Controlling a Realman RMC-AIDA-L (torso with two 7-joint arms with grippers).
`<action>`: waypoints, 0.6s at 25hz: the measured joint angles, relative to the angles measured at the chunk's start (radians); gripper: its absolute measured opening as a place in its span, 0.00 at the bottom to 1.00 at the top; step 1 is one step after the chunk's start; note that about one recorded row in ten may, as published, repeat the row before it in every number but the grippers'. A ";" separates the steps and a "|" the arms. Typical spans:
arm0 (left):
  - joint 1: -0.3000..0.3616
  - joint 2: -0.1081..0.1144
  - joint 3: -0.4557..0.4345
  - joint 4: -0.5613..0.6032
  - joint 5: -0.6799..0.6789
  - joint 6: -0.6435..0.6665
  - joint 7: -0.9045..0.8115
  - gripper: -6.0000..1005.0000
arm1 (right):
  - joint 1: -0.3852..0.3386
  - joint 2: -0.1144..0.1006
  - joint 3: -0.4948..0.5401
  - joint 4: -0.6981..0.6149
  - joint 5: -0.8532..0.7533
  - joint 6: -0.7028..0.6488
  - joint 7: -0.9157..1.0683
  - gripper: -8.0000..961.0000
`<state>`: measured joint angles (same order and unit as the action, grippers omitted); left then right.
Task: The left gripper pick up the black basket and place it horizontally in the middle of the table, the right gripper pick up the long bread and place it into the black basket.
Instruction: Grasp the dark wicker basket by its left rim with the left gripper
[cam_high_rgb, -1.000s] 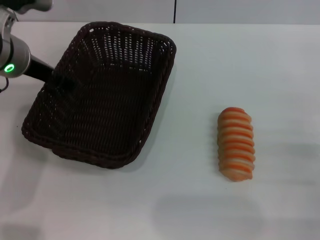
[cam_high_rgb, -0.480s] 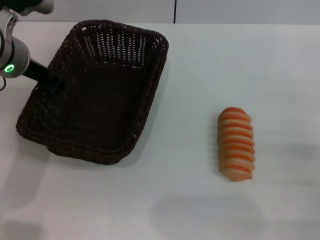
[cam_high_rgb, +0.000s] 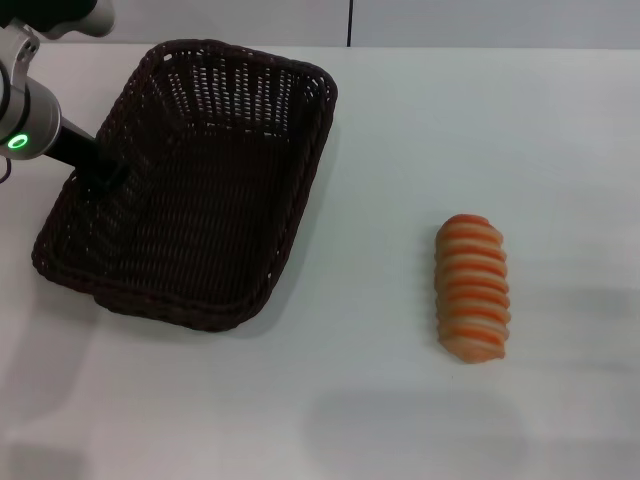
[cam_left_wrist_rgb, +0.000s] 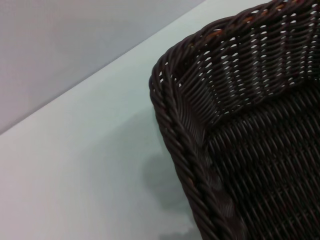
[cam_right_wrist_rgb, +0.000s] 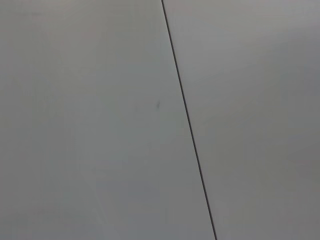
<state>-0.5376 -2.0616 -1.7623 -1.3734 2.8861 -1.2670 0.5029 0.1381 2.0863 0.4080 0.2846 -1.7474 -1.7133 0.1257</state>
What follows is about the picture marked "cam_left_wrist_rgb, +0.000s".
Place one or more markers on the dark woven plastic basket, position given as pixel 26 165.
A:
pixel 250 137

